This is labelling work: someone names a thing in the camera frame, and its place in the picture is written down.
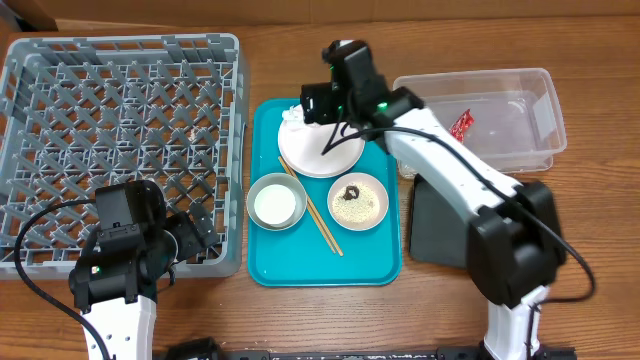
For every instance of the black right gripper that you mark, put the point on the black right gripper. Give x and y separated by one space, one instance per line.
317 97

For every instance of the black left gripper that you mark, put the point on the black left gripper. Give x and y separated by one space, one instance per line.
198 230

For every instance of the white napkin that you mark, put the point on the white napkin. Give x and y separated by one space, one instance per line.
294 116

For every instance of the red snack wrapper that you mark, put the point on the red snack wrapper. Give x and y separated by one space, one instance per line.
462 125

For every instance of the small pink bowl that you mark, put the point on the small pink bowl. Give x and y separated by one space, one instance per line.
371 181

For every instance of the white paper cup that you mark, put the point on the white paper cup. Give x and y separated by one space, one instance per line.
275 205

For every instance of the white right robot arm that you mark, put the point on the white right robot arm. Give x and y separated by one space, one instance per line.
511 230

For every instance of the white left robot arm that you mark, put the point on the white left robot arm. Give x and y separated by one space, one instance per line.
116 294

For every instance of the large white plate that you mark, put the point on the large white plate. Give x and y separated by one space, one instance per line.
301 148

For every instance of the wooden chopstick right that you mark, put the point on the wooden chopstick right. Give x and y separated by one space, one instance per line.
331 237

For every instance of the wooden chopstick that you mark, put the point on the wooden chopstick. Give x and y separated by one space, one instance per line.
310 215
331 237

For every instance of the grey bowl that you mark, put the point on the grey bowl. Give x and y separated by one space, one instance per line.
281 179

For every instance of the wooden chopstick left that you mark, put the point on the wooden chopstick left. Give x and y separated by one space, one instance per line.
310 215

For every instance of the brown food lump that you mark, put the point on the brown food lump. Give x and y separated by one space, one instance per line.
351 192

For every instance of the white rice pile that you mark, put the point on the white rice pile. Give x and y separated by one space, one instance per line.
356 212

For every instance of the clear plastic bin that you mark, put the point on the clear plastic bin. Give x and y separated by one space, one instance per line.
518 122

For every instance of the grey dish rack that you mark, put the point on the grey dish rack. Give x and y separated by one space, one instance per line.
82 113

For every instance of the black tray bin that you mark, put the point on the black tray bin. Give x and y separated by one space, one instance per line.
437 234

